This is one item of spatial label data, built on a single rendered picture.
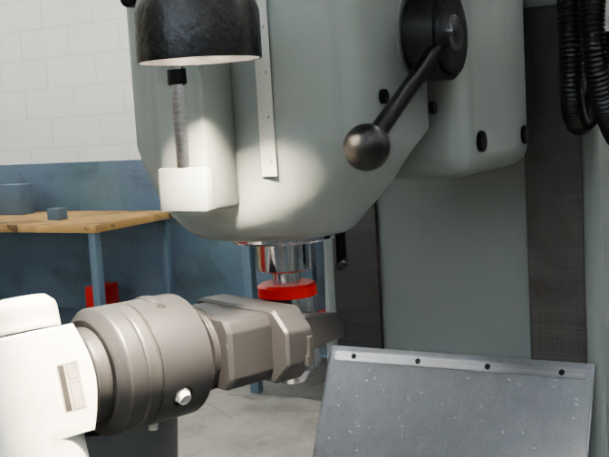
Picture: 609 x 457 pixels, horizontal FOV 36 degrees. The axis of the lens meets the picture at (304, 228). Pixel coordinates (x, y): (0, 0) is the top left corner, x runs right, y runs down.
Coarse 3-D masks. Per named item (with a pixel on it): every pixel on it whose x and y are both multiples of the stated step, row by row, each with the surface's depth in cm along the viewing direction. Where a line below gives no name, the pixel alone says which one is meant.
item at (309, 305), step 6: (270, 300) 74; (276, 300) 74; (282, 300) 74; (288, 300) 74; (294, 300) 74; (300, 300) 74; (306, 300) 74; (312, 300) 75; (300, 306) 74; (306, 306) 74; (312, 306) 75; (306, 312) 74; (312, 312) 75; (318, 348) 76; (318, 354) 76; (318, 360) 76; (312, 366) 75
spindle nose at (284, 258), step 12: (264, 252) 74; (276, 252) 73; (288, 252) 73; (300, 252) 74; (312, 252) 75; (264, 264) 74; (276, 264) 73; (288, 264) 73; (300, 264) 74; (312, 264) 75
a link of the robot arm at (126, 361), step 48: (0, 336) 59; (48, 336) 59; (96, 336) 62; (144, 336) 63; (0, 384) 58; (48, 384) 59; (96, 384) 61; (144, 384) 62; (0, 432) 57; (48, 432) 58; (96, 432) 65
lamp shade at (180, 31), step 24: (144, 0) 52; (168, 0) 51; (192, 0) 51; (216, 0) 51; (240, 0) 52; (144, 24) 52; (168, 24) 51; (192, 24) 51; (216, 24) 51; (240, 24) 52; (144, 48) 52; (168, 48) 51; (192, 48) 51; (216, 48) 51; (240, 48) 52
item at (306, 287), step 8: (272, 280) 77; (304, 280) 76; (312, 280) 76; (264, 288) 74; (272, 288) 74; (280, 288) 74; (288, 288) 74; (296, 288) 74; (304, 288) 74; (312, 288) 75; (264, 296) 74; (272, 296) 74; (280, 296) 74; (288, 296) 74; (296, 296) 74; (304, 296) 74; (312, 296) 75
